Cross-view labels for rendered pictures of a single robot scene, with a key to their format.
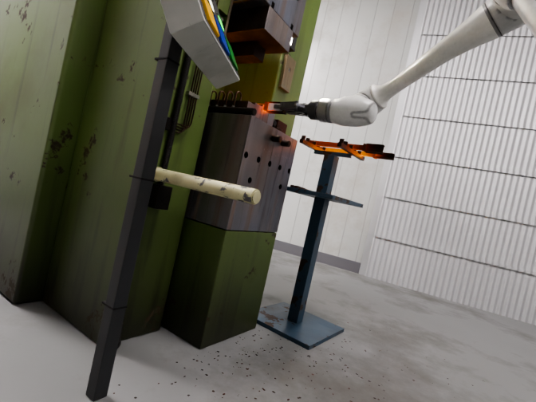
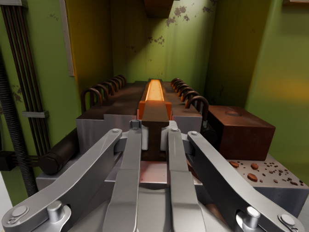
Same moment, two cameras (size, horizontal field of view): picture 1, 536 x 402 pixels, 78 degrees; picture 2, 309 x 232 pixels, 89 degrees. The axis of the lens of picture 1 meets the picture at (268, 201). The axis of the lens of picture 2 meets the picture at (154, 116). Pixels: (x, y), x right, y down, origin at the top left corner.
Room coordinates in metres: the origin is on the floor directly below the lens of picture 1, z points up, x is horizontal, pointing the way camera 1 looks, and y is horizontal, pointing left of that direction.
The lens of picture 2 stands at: (1.30, -0.10, 1.07)
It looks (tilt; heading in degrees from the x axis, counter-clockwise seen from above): 20 degrees down; 57
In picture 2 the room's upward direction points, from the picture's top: 2 degrees clockwise
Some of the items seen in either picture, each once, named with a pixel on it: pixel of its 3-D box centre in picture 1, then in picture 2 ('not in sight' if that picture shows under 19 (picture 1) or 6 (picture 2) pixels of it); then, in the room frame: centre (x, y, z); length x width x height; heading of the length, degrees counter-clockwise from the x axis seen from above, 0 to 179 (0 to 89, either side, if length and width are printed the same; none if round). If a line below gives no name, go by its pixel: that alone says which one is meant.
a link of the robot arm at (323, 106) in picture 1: (326, 110); not in sight; (1.27, -0.14, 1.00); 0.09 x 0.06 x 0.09; 147
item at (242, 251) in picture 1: (196, 266); not in sight; (1.57, 0.26, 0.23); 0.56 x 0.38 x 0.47; 57
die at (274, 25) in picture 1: (241, 34); not in sight; (1.52, 0.28, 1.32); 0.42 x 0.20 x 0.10; 57
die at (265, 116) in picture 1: (223, 112); (145, 101); (1.52, 0.28, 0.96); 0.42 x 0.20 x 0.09; 57
